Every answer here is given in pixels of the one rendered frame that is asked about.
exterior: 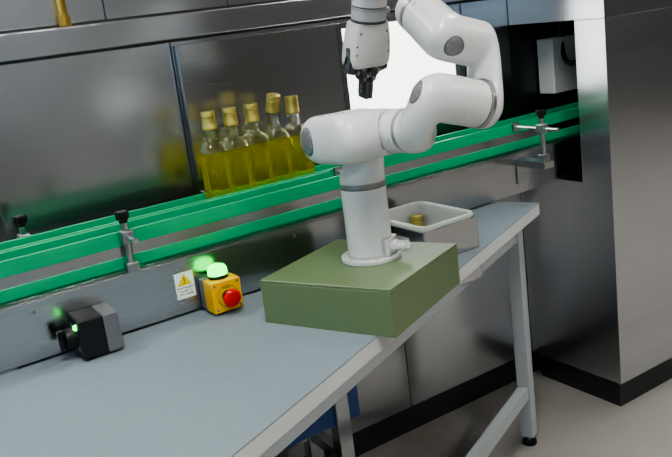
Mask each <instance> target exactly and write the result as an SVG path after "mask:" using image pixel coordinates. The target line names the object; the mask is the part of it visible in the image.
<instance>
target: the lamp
mask: <svg viewBox="0 0 672 457"><path fill-rule="evenodd" d="M207 274H208V275H207V276H208V279H209V280H221V279H224V278H226V277H228V271H227V267H226V265H225V264H223V263H214V264H212V265H210V266H208V268H207Z"/></svg>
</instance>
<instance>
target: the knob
mask: <svg viewBox="0 0 672 457"><path fill-rule="evenodd" d="M72 327H73V326H69V327H68V328H66V329H63V330H60V331H57V332H56V334H57V338H58V343H59V347H60V351H61V352H62V351H65V350H67V349H72V348H78V347H79V339H78V335H77V332H76V331H73V329H72Z"/></svg>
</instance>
